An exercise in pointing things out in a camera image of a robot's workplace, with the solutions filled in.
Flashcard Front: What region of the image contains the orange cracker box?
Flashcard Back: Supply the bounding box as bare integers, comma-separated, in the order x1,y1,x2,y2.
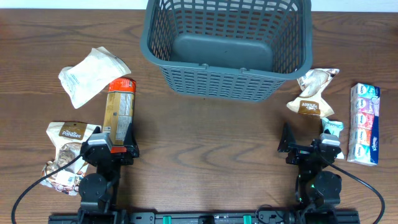
103,78,136,154

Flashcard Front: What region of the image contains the teal wipes packet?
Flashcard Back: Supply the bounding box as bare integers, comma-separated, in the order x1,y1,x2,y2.
321,118,344,147

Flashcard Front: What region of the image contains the pantree snack pouch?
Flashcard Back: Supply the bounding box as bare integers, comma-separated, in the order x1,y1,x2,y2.
40,122,98,196
286,68,340,118

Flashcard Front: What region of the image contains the Kleenex tissue multipack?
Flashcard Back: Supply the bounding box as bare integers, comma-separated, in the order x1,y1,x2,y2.
347,83,381,166

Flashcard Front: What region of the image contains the white snack pouch back side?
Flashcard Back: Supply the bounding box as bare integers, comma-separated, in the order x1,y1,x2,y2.
58,47,131,109

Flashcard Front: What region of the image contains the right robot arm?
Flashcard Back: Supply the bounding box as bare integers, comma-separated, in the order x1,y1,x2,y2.
277,123,342,224

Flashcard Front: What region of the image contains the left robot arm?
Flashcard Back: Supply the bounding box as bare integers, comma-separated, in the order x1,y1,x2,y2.
77,123,139,224

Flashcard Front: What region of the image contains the grey plastic basket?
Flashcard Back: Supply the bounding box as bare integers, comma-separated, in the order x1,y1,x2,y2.
141,0,313,102

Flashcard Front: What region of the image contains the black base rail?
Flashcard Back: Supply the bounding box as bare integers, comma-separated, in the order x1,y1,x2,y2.
47,210,360,224

